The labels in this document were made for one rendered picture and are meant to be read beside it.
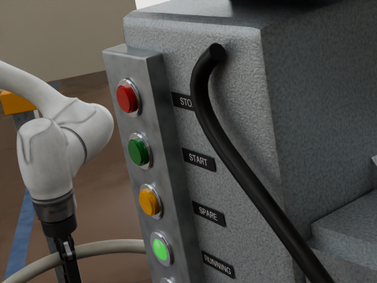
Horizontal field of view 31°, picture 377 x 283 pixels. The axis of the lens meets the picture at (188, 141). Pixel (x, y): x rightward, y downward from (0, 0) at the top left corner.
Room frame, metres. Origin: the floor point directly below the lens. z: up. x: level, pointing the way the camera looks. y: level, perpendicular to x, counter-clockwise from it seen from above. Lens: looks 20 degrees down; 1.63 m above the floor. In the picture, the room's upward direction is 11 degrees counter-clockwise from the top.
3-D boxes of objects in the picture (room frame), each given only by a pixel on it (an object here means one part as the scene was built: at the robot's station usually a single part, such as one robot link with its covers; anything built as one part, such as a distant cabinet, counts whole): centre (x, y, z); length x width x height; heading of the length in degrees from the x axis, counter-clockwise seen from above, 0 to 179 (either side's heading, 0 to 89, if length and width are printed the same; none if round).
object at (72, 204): (1.36, 0.30, 1.07); 0.09 x 0.09 x 0.06
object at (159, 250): (0.59, 0.04, 1.32); 0.02 x 0.01 x 0.02; 31
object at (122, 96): (0.59, 0.05, 1.47); 0.03 x 0.01 x 0.03; 31
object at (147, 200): (0.59, 0.05, 1.37); 0.03 x 0.01 x 0.03; 31
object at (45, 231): (1.36, 0.31, 1.00); 0.08 x 0.07 x 0.09; 17
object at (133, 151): (0.59, 0.05, 1.42); 0.03 x 0.01 x 0.03; 31
